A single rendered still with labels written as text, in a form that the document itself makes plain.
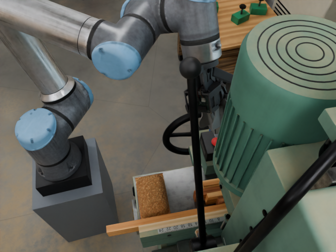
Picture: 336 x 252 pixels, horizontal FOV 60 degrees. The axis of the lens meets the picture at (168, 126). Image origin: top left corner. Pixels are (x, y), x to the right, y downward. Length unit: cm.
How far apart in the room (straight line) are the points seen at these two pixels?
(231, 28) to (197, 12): 149
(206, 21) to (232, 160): 29
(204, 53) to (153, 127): 153
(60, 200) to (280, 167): 110
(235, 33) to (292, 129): 171
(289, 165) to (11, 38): 90
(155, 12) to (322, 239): 55
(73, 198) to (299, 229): 115
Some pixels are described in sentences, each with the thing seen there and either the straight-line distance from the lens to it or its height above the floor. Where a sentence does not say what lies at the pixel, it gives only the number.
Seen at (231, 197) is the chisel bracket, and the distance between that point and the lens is 76.
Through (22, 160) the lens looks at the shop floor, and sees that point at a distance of 224.
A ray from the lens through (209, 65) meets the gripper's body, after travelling 68.
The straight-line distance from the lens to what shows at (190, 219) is 85.
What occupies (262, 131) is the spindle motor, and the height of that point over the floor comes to 142.
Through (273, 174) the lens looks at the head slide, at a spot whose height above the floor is 141.
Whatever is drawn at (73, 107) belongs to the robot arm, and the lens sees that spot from 120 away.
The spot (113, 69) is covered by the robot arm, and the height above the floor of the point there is 134.
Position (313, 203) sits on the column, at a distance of 28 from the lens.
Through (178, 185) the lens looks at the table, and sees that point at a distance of 94.
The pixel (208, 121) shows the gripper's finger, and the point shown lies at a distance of 79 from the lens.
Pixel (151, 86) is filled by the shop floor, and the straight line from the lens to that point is 241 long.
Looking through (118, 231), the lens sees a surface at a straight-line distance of 87.
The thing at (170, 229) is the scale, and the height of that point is 96.
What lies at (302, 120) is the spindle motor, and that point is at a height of 147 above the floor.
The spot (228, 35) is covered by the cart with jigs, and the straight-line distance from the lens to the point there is 206.
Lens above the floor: 176
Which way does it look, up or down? 55 degrees down
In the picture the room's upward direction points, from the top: straight up
